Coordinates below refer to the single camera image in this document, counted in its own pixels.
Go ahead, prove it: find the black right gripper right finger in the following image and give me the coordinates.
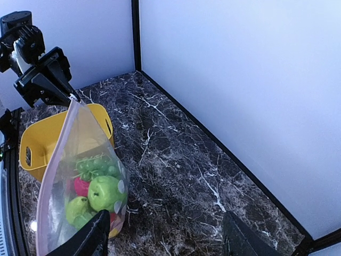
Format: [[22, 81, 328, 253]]
[[222, 211, 281, 256]]

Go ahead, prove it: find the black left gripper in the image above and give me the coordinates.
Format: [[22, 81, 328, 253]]
[[13, 47, 80, 107]]

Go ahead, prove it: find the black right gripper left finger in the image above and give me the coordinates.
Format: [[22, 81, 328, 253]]
[[47, 210, 110, 256]]

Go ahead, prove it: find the green chayote front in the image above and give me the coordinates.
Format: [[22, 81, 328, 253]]
[[87, 175, 127, 214]]

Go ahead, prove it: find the red tomato front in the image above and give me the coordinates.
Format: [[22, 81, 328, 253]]
[[74, 177, 90, 197]]

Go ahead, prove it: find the yellow plastic basket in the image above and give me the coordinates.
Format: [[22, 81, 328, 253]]
[[19, 103, 114, 182]]

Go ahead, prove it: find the clear zip top bag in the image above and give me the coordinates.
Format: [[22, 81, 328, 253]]
[[36, 99, 129, 255]]

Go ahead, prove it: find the green grape bunch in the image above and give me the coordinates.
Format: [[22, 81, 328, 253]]
[[74, 153, 121, 181]]

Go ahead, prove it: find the yellow lemon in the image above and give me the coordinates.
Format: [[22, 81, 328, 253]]
[[109, 227, 121, 239]]

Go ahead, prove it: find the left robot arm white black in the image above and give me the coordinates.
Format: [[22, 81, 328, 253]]
[[1, 11, 80, 107]]

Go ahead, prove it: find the white bag zipper slider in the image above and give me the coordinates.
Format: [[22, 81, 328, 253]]
[[68, 93, 78, 101]]

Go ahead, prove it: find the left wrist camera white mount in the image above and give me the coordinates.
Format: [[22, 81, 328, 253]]
[[7, 25, 46, 75]]

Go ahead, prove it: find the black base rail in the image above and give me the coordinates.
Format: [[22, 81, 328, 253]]
[[1, 108, 30, 255]]

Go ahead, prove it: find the white slotted cable duct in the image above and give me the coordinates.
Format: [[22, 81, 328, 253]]
[[1, 170, 13, 255]]

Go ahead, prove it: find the right black frame post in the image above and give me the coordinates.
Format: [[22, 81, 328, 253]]
[[131, 0, 142, 71]]

